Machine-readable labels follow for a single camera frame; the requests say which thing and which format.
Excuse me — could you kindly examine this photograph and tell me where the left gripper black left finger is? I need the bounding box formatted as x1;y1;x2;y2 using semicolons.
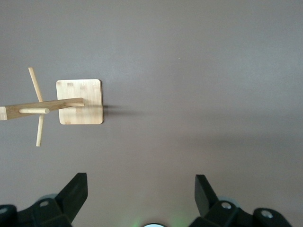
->
0;172;89;227

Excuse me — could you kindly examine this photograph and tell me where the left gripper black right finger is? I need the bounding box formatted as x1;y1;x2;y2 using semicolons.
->
189;174;293;227

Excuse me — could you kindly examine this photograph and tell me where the wooden mug tree stand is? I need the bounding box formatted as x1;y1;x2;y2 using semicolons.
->
0;67;105;148

